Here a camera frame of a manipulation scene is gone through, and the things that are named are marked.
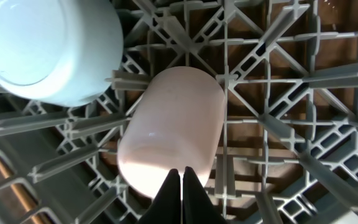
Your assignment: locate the grey dishwasher rack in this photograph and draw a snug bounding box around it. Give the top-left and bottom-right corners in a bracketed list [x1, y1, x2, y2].
[0, 0, 358, 223]

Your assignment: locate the wooden chopstick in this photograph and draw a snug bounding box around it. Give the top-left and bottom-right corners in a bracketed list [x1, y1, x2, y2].
[0, 150, 49, 223]

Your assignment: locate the light blue bowl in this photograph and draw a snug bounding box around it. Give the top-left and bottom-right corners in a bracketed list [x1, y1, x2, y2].
[0, 0, 124, 107]

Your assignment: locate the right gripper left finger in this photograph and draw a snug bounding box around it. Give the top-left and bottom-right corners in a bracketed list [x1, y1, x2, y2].
[137, 169, 181, 224]

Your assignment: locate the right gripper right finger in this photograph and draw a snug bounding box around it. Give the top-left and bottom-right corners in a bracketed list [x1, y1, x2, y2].
[183, 166, 227, 224]

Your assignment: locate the pink cup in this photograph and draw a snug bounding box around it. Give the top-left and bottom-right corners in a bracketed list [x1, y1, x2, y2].
[117, 67, 226, 198]

